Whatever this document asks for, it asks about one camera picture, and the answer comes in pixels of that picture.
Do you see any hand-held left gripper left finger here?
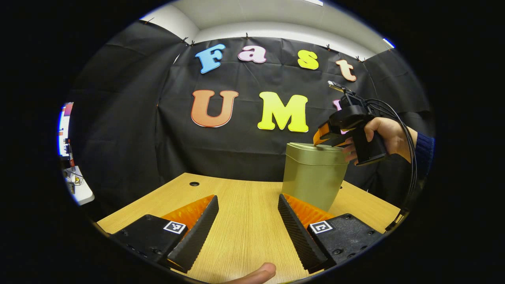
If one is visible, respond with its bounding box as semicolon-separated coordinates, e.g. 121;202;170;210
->
110;194;219;274

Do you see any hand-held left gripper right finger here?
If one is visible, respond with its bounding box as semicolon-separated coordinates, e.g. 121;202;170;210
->
277;193;385;273

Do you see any green desktop garbage bin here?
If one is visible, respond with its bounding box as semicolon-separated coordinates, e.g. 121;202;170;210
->
282;142;350;212

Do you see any wooden desktop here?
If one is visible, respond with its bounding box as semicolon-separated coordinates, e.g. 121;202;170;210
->
97;172;402;284

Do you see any white side table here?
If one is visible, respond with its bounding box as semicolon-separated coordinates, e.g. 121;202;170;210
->
62;165;95;206

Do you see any black backdrop cloth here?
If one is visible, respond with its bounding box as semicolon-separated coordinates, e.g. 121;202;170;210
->
67;20;436;221

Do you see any computer monitor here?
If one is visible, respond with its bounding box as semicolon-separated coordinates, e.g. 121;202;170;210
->
58;102;75;158

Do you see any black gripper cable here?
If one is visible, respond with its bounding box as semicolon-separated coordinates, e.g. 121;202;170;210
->
365;99;419;215

